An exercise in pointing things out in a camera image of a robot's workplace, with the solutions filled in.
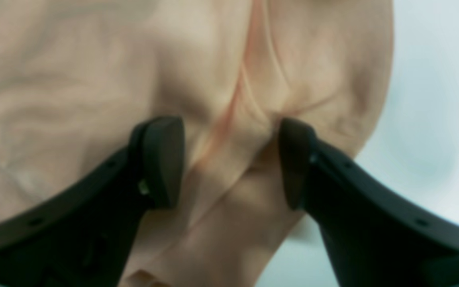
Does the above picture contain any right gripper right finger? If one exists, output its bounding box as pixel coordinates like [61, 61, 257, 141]
[279, 118, 459, 287]

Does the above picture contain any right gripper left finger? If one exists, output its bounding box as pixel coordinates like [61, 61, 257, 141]
[0, 116, 185, 287]

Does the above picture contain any peach T-shirt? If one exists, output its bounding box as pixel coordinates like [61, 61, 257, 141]
[0, 0, 393, 287]

